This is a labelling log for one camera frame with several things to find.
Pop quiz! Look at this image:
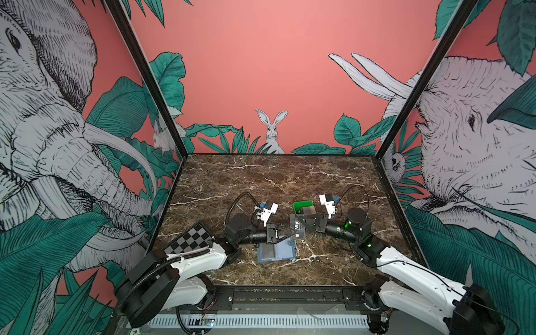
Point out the black frame post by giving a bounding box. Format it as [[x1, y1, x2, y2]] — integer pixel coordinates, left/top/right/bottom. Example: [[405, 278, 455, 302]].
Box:
[[105, 0, 188, 160], [375, 0, 478, 160]]

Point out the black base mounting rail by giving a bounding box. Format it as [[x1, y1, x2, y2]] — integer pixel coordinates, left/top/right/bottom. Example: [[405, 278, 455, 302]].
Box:
[[205, 286, 368, 311]]

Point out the blue leather card holder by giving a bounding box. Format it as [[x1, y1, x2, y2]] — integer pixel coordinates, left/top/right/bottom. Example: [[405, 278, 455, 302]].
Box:
[[258, 240, 296, 263]]

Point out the black right frame post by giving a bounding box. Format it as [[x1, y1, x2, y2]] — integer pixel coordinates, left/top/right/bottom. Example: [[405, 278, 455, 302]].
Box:
[[375, 0, 478, 160]]

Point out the green plastic card tray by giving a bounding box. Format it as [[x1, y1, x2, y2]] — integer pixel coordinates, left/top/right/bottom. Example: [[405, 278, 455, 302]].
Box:
[[293, 200, 314, 214]]

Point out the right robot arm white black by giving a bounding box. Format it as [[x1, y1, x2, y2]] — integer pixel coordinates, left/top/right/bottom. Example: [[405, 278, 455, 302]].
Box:
[[290, 207, 506, 334]]

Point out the white slotted cable duct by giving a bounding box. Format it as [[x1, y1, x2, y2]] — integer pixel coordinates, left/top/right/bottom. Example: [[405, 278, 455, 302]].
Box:
[[148, 314, 370, 329]]

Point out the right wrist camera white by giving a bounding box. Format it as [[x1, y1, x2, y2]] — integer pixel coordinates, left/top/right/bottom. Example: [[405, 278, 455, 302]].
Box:
[[319, 194, 339, 220]]

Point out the black left frame post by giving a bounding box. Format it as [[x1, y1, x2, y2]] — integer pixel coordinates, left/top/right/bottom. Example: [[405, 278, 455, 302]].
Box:
[[105, 0, 188, 160]]

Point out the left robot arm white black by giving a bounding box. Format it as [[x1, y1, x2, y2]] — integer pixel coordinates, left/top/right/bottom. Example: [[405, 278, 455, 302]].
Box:
[[114, 214, 296, 327]]

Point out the black white checkerboard plate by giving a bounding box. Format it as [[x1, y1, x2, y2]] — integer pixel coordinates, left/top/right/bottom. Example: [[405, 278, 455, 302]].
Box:
[[163, 221, 213, 254]]

